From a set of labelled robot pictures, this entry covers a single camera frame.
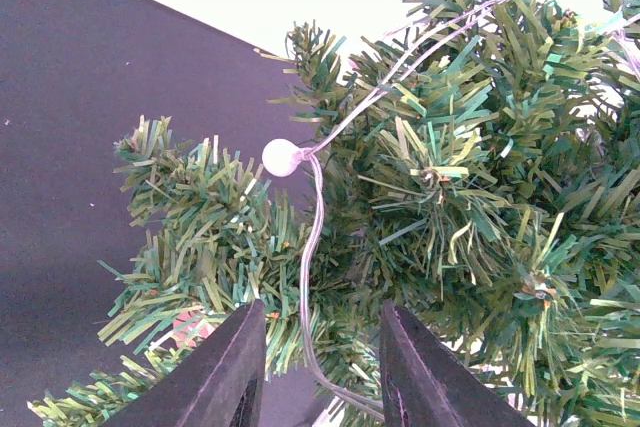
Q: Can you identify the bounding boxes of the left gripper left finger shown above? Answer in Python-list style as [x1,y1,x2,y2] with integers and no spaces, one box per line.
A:
[103,300,266,427]

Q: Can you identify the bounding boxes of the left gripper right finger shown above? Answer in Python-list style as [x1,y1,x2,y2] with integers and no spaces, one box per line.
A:
[379,300,531,427]

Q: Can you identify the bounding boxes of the small green christmas tree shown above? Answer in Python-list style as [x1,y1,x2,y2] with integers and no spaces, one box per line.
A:
[30,0,639,426]

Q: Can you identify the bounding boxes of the string of white lights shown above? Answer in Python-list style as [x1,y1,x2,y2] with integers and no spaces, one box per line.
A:
[261,0,640,423]

